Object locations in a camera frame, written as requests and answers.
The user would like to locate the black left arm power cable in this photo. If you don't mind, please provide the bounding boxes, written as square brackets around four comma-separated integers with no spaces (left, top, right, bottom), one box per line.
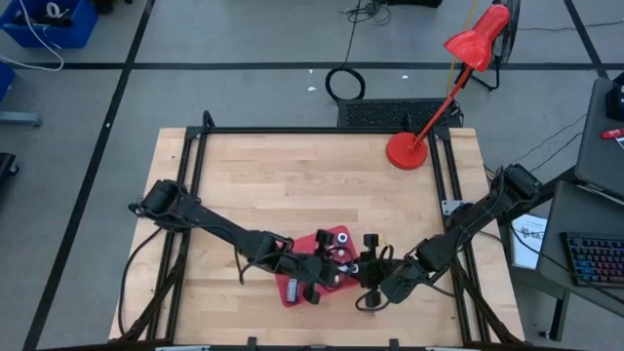
[116,226,165,338]

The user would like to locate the white printed paper sheet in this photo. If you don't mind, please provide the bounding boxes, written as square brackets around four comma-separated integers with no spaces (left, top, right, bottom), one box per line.
[510,213,550,271]

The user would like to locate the blue plastic floor bin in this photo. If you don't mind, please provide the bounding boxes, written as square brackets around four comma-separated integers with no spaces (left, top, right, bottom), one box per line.
[0,0,100,50]

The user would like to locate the translucent pink-red plastic bin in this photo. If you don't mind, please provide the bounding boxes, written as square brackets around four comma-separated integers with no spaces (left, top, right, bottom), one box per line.
[274,223,363,309]

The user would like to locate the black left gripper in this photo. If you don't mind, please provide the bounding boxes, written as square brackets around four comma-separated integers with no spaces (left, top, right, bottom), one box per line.
[297,228,341,306]

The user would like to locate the black perforated metal case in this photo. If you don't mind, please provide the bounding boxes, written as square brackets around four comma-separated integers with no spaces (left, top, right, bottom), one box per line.
[335,97,465,130]

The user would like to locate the black aluminium table frame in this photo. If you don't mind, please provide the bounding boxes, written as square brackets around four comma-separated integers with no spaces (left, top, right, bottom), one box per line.
[116,109,526,351]

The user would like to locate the black caster base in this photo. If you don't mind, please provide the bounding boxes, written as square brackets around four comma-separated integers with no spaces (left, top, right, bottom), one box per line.
[0,152,20,180]

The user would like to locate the tangled black floor cables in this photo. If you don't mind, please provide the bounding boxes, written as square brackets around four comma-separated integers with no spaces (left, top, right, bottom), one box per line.
[340,0,394,26]

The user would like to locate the black left wrist camera cable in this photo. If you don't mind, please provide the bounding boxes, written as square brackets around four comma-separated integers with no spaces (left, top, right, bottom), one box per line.
[233,241,282,287]

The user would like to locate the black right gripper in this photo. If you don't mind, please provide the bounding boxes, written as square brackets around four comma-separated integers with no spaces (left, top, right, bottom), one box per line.
[358,233,394,309]

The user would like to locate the yellow hanging cord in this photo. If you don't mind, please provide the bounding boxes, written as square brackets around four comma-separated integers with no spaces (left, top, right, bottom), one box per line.
[446,0,479,98]

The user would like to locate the white cable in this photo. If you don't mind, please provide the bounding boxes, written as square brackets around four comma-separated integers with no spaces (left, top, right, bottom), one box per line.
[0,0,70,73]

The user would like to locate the black floor fan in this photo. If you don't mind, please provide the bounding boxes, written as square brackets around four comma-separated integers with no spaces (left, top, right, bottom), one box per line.
[467,0,523,93]

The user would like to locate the black hanging cable with coil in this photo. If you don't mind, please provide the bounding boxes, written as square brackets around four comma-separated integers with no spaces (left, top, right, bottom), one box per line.
[324,0,368,103]

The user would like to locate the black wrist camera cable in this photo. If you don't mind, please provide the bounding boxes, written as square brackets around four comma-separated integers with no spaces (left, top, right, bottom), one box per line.
[353,287,391,313]
[233,241,282,287]

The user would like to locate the black desk device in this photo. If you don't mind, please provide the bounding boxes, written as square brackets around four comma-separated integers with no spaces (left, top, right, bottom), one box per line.
[605,71,624,123]

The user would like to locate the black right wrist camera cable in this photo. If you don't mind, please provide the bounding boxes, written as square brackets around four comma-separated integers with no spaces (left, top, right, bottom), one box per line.
[353,287,391,313]

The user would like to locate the dark grey desk with keyboard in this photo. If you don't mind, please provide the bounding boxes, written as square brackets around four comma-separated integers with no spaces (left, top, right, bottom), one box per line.
[506,179,624,342]

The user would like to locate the grey metal table foot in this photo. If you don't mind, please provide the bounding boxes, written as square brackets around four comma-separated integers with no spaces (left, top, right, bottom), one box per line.
[0,110,44,129]

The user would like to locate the blue plastic container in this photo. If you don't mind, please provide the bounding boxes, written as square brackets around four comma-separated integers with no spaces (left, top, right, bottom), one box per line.
[0,61,17,104]

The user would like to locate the red desk lamp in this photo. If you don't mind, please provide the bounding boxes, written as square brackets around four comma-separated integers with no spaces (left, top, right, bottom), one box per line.
[384,3,512,172]

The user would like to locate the backlit black keyboard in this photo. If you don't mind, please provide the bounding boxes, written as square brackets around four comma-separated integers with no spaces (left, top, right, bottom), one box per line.
[559,231,624,290]

